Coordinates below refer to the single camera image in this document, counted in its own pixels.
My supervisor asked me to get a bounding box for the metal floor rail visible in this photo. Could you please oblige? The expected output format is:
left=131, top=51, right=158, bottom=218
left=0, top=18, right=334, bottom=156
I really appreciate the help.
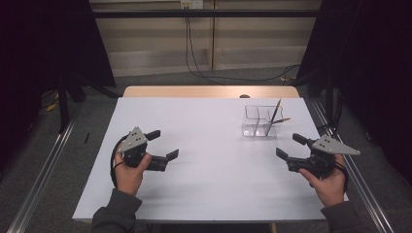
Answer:
left=6, top=102, right=84, bottom=233
left=310, top=98, right=396, bottom=233

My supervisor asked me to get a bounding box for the right hand-held gripper cable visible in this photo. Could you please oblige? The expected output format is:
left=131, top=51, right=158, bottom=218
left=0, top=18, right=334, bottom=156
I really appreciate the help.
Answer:
left=334, top=160, right=351, bottom=192

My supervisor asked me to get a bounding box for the white table sheet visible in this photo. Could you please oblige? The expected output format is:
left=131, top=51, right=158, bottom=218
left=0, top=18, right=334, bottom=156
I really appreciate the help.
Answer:
left=72, top=96, right=349, bottom=224

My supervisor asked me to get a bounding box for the wooden table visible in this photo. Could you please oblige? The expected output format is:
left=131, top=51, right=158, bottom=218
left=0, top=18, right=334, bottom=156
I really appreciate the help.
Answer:
left=122, top=85, right=300, bottom=99

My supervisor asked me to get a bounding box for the person's left hand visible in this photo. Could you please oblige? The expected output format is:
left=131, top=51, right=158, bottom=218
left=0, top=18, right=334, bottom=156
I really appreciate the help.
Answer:
left=113, top=150, right=153, bottom=197

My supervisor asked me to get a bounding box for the person's right hand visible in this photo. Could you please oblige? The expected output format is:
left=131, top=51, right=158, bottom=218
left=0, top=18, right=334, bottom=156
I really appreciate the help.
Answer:
left=297, top=153, right=347, bottom=209

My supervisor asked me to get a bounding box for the hand-held gripper cable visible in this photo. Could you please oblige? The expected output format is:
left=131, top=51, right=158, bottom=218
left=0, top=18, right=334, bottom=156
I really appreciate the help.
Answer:
left=110, top=135, right=130, bottom=189
left=334, top=160, right=351, bottom=192

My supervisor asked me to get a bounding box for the black wall cable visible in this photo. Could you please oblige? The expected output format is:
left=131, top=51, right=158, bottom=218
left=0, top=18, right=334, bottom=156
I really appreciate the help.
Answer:
left=185, top=17, right=226, bottom=86
left=186, top=17, right=302, bottom=83

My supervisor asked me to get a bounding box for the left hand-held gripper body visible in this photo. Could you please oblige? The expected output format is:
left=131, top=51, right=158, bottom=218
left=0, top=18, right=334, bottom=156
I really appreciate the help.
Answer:
left=118, top=125, right=169, bottom=173

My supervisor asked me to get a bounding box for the left hand-held gripper cable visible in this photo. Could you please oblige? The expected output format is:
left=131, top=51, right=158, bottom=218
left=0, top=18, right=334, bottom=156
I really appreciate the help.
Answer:
left=110, top=135, right=130, bottom=189

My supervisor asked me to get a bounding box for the black curtain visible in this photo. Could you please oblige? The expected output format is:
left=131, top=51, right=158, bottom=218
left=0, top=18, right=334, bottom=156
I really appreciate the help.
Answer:
left=294, top=0, right=412, bottom=187
left=0, top=0, right=117, bottom=173

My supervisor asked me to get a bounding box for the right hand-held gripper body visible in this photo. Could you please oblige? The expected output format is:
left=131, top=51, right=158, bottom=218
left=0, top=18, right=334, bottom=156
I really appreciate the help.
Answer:
left=286, top=134, right=361, bottom=181

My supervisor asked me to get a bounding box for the black stand post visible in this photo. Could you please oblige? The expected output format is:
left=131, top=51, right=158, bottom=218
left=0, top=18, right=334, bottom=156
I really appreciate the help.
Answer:
left=56, top=77, right=71, bottom=134

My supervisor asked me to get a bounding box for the white wall socket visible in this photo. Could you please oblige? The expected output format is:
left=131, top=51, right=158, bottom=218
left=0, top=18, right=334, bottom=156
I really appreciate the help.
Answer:
left=180, top=0, right=205, bottom=10

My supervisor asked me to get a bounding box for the black horizontal frame bar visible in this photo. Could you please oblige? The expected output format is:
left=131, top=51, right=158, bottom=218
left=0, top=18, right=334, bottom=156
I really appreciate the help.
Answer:
left=91, top=9, right=323, bottom=19

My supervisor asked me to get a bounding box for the clear plastic pen holder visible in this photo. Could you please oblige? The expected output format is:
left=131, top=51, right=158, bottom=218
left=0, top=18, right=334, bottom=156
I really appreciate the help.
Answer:
left=241, top=104, right=286, bottom=138

